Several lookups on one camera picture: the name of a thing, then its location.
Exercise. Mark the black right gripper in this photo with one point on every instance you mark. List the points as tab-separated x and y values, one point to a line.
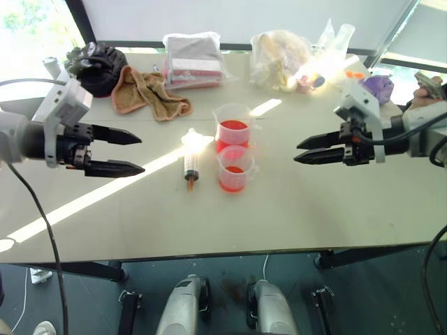
359	153

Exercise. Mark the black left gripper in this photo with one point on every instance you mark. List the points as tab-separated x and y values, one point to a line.
75	139

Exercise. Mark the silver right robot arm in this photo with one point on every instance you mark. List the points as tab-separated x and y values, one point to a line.
419	127

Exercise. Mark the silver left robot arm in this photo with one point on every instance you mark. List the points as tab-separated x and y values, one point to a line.
15	137

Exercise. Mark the clear plastic syringe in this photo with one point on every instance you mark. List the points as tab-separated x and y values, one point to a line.
192	162

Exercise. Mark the large beaker red liquid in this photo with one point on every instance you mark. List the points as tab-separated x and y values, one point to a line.
233	130

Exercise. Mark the small beaker red liquid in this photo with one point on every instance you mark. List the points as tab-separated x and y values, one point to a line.
234	174

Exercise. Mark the bystander bare hand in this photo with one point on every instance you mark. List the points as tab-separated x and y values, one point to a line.
427	99

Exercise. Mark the small blue yellow toy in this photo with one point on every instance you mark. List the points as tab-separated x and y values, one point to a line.
316	82

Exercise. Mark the tan crumpled towel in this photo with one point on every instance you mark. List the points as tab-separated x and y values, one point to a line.
146	92

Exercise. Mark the small orange toy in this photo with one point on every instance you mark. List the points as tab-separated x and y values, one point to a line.
353	74

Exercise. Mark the purple crumpled bag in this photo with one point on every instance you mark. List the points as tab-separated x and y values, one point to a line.
379	87

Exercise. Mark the black crumpled cloth bag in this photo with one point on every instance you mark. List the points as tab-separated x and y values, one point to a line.
99	70

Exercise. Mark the plastic bag of yellow items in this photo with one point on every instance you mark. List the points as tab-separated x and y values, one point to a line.
276	57

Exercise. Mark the clear bag with flask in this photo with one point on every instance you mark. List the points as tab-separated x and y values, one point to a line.
337	45

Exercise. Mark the plastic bag of folded cloths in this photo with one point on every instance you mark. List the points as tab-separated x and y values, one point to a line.
193	59

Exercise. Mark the grey handheld phone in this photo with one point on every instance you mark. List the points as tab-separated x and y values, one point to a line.
427	83

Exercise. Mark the small white floor box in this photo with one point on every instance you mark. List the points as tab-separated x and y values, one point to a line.
40	275

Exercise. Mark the black floor stand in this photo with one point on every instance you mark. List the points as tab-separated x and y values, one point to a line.
130	312
324	308

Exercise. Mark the silver rounded robot leg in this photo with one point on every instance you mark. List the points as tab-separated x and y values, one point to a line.
181	307
272	307

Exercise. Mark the white shoe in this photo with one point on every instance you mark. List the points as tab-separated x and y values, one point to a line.
44	328

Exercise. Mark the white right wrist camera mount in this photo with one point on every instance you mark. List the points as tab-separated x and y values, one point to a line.
361	99

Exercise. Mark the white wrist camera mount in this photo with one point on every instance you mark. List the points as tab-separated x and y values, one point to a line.
361	99
66	99

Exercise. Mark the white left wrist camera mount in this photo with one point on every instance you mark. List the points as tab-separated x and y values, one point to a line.
66	99

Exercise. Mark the black table frame bar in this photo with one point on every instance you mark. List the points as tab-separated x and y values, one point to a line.
87	269
366	256

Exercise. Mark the black window frame post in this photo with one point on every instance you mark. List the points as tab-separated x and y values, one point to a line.
394	31
82	21

